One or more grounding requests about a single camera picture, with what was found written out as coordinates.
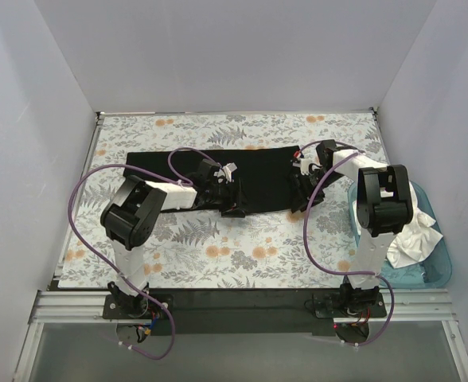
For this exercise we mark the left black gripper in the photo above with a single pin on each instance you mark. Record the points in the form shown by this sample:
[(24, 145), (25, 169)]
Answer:
[(232, 195)]

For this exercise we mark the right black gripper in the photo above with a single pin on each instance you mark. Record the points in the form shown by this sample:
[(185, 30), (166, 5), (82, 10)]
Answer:
[(302, 191)]

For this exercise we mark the black t shirt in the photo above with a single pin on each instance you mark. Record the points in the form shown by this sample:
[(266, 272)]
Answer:
[(265, 174)]

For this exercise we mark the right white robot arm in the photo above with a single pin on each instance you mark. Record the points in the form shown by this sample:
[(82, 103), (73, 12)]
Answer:
[(384, 207)]

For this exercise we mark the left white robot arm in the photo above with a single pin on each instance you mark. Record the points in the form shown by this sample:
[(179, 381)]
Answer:
[(132, 213)]

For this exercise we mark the floral patterned table mat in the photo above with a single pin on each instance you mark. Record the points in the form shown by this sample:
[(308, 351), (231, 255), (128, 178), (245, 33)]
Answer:
[(203, 249)]

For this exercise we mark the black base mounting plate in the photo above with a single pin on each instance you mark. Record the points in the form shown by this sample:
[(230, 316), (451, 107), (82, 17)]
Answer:
[(226, 311)]

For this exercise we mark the white t shirt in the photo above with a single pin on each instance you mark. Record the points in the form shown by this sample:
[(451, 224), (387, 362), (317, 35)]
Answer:
[(416, 241)]

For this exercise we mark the teal plastic bin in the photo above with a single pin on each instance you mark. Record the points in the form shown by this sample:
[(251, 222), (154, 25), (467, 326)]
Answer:
[(432, 273)]

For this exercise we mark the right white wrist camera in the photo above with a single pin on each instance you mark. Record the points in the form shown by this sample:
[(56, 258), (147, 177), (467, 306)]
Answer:
[(301, 163)]

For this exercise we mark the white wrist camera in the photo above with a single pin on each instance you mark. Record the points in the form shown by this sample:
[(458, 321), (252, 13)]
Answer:
[(225, 173), (301, 163)]

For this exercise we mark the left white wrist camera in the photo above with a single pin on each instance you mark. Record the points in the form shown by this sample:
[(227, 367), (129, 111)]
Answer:
[(225, 173)]

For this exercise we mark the aluminium frame rail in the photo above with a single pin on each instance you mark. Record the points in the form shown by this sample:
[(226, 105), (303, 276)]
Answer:
[(92, 306)]

